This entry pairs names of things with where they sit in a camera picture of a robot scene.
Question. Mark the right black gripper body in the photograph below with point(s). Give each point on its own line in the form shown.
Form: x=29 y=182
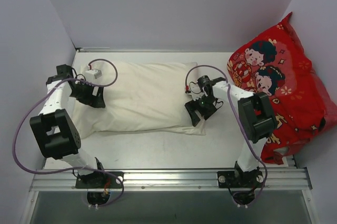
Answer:
x=196 y=109

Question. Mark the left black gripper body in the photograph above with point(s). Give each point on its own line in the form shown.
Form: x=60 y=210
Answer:
x=96 y=97

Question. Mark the cream pillowcase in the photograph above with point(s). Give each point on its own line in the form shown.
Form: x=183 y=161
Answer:
x=141 y=97

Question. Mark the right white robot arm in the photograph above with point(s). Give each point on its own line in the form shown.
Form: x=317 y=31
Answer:
x=252 y=111

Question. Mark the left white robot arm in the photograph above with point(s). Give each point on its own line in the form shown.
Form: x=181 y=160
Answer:
x=54 y=130

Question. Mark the red cartoon print bag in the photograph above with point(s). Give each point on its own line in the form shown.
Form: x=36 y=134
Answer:
x=274 y=63

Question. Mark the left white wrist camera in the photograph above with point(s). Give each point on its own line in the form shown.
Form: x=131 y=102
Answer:
x=93 y=75

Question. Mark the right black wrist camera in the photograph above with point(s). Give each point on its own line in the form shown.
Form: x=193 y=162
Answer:
x=204 y=82

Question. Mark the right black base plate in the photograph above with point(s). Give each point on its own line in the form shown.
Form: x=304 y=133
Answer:
x=228 y=179

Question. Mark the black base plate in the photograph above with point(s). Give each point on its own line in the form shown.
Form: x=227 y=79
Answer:
x=228 y=179
x=97 y=180

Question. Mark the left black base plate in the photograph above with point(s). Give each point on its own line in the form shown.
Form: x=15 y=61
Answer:
x=97 y=180

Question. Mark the aluminium mounting rail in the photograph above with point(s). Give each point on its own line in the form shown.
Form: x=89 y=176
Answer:
x=177 y=180

